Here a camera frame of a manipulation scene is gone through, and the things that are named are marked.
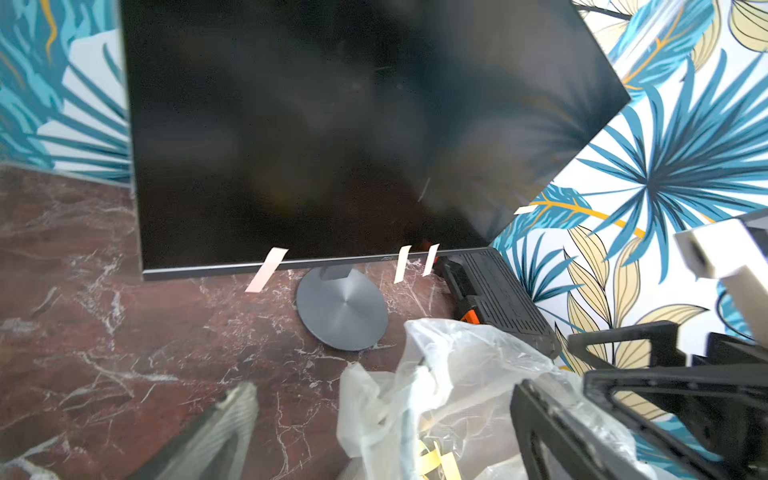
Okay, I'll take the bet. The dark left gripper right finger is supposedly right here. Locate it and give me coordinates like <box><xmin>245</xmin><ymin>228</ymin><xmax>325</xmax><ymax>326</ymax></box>
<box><xmin>511</xmin><ymin>379</ymin><xmax>655</xmax><ymax>480</ymax></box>

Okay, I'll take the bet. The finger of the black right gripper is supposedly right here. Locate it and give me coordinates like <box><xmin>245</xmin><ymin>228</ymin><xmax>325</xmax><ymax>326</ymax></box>
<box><xmin>584</xmin><ymin>364</ymin><xmax>767</xmax><ymax>479</ymax></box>
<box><xmin>567</xmin><ymin>321</ymin><xmax>686</xmax><ymax>368</ymax></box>

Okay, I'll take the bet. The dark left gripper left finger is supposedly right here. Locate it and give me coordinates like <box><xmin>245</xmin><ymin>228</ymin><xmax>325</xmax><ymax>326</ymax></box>
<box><xmin>130</xmin><ymin>382</ymin><xmax>259</xmax><ymax>479</ymax></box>

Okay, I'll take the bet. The pink sticky note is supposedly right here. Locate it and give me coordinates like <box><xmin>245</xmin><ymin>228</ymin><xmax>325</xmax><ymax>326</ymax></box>
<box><xmin>422</xmin><ymin>243</ymin><xmax>440</xmax><ymax>277</ymax></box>
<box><xmin>245</xmin><ymin>247</ymin><xmax>288</xmax><ymax>293</ymax></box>

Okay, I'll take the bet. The yellow sticky note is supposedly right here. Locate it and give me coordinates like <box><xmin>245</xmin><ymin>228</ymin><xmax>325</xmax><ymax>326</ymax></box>
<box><xmin>393</xmin><ymin>245</ymin><xmax>411</xmax><ymax>284</ymax></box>

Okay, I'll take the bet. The pile of discarded sticky notes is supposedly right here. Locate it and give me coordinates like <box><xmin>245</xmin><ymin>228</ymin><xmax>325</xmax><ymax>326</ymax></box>
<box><xmin>416</xmin><ymin>440</ymin><xmax>462</xmax><ymax>480</ymax></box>

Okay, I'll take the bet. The grey round monitor stand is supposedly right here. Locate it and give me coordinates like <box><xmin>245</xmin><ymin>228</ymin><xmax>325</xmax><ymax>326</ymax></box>
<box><xmin>296</xmin><ymin>265</ymin><xmax>389</xmax><ymax>351</ymax></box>

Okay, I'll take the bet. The black computer monitor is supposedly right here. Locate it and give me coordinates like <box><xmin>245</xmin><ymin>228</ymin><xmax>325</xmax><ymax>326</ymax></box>
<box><xmin>120</xmin><ymin>1</ymin><xmax>629</xmax><ymax>280</ymax></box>

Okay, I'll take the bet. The bin with clear plastic bag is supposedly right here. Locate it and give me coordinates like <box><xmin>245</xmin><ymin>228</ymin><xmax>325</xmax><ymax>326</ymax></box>
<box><xmin>335</xmin><ymin>317</ymin><xmax>664</xmax><ymax>480</ymax></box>

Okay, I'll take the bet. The black plastic tool case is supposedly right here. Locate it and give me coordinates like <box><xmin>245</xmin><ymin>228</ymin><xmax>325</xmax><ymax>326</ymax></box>
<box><xmin>435</xmin><ymin>247</ymin><xmax>562</xmax><ymax>360</ymax></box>

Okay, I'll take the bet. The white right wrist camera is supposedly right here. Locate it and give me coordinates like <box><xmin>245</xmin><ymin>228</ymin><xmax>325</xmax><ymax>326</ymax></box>
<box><xmin>674</xmin><ymin>209</ymin><xmax>767</xmax><ymax>347</ymax></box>

